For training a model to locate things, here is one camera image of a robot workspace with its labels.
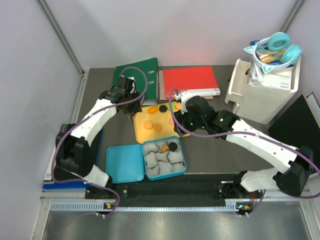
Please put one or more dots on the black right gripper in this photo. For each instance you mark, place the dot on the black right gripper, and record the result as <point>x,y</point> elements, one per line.
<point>181,118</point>

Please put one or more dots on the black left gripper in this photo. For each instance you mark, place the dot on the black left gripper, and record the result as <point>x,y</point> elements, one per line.
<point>136,108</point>

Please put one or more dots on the black round cookie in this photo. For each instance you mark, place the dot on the black round cookie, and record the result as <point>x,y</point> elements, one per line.
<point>163,108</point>
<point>172,146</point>

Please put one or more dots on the yellow plastic tray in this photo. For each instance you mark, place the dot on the yellow plastic tray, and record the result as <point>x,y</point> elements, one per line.
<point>154,122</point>

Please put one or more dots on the orange scalloped cookie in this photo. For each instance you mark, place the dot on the orange scalloped cookie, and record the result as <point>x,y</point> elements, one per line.
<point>164,148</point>

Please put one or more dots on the teal tin lid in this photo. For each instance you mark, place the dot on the teal tin lid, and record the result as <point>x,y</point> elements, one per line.
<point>125,163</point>

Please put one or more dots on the metal kitchen tongs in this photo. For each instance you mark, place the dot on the metal kitchen tongs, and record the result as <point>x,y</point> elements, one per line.
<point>135,108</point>

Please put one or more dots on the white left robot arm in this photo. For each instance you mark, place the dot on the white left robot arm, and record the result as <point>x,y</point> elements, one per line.
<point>73,148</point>

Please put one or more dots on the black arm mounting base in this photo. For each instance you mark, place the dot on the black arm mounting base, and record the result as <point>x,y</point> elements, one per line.
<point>213,186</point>

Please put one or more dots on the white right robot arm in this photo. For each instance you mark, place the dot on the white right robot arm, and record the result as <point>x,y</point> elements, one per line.
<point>291,166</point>

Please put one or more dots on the orange round cookie top right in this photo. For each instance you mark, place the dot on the orange round cookie top right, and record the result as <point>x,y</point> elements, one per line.
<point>178,106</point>

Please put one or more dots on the orange round cookie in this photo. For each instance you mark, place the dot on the orange round cookie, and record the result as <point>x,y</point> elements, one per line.
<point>178,106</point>
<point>148,125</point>

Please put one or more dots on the pink round cookie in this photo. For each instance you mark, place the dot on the pink round cookie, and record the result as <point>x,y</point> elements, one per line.
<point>171,121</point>

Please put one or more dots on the orange fish-shaped cookie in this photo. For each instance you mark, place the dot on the orange fish-shaped cookie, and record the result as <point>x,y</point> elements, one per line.
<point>152,109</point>

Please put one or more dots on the red folder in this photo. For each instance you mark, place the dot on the red folder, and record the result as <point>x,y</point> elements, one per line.
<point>190,78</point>

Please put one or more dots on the orange round cookie lower left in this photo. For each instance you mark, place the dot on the orange round cookie lower left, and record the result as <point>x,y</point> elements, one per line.
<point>148,125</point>

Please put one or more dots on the orange flower cookie lower right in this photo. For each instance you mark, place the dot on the orange flower cookie lower right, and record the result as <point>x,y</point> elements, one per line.
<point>158,127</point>

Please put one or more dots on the teal cookie tin box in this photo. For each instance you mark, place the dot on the teal cookie tin box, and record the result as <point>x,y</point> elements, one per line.
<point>162,165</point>

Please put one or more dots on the white storage cabinet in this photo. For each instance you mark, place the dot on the white storage cabinet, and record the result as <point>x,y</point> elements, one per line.
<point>255,103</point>

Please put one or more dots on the black binder at right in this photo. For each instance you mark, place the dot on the black binder at right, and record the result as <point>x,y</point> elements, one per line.
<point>298,127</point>

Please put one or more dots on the teal cat-ear headphones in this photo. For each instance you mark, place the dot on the teal cat-ear headphones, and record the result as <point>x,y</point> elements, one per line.
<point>279,44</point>

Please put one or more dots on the blue folder at left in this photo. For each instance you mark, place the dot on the blue folder at left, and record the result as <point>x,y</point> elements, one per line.
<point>49,184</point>

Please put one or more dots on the white cable duct rail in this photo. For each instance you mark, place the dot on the white cable duct rail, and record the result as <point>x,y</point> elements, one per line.
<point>76,206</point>

